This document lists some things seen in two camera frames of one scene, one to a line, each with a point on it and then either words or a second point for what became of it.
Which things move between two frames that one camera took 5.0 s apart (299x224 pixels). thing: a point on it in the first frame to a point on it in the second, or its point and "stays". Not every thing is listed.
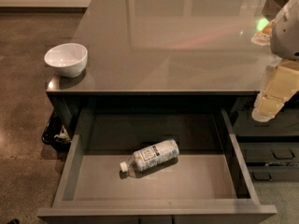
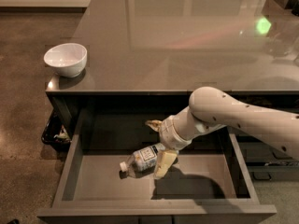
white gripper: [286, 35] to [168, 134]
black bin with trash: [55, 134] stays
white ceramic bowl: [69, 60] stays
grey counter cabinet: [170, 49] stays
